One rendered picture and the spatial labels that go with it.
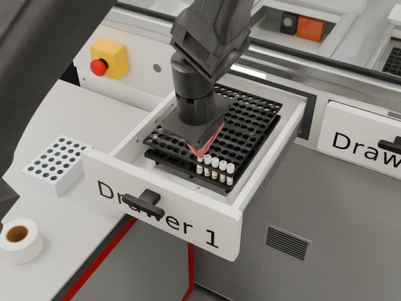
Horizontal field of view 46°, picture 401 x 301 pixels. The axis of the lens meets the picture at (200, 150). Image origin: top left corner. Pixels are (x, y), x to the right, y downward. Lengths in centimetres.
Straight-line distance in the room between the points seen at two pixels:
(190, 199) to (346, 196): 45
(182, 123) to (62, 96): 56
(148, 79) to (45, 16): 89
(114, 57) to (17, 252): 46
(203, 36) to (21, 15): 34
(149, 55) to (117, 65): 8
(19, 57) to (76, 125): 89
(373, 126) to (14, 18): 75
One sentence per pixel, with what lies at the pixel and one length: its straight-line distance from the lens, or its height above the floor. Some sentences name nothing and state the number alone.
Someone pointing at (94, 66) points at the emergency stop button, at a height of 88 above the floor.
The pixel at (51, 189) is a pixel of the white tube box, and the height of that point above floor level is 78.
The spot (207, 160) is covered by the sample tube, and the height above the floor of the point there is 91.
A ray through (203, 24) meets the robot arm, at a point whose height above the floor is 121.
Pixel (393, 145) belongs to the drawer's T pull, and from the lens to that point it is 88.
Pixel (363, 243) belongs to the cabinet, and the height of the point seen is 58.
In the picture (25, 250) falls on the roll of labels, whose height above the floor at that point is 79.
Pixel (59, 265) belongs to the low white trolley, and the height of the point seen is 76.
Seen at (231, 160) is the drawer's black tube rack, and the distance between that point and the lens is 81.
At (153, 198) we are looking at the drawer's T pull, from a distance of 74.
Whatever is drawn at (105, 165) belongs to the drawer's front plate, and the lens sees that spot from 79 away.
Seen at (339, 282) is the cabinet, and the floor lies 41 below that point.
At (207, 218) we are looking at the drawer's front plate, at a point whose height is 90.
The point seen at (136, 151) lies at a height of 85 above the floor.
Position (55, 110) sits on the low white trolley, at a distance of 119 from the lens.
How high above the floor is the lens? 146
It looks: 43 degrees down
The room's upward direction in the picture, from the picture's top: straight up
